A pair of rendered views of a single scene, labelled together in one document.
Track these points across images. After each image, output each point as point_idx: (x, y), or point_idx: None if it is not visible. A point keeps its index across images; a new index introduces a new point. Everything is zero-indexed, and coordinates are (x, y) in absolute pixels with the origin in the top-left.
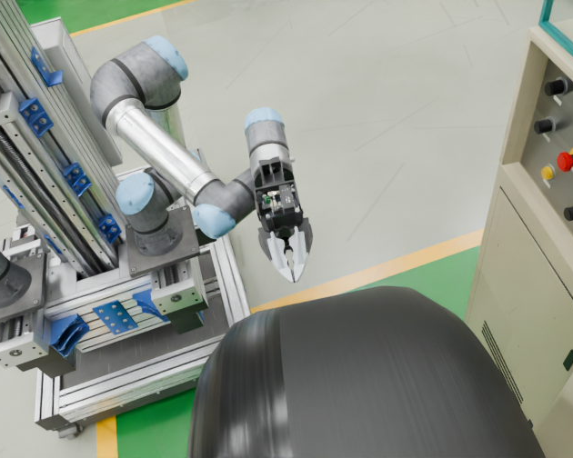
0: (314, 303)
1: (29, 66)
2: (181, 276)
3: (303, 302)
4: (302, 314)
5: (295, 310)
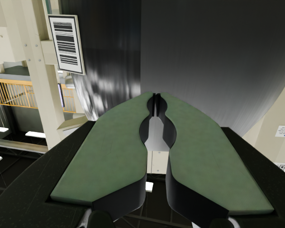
0: (163, 149)
1: None
2: None
3: (157, 143)
4: (154, 150)
5: (150, 149)
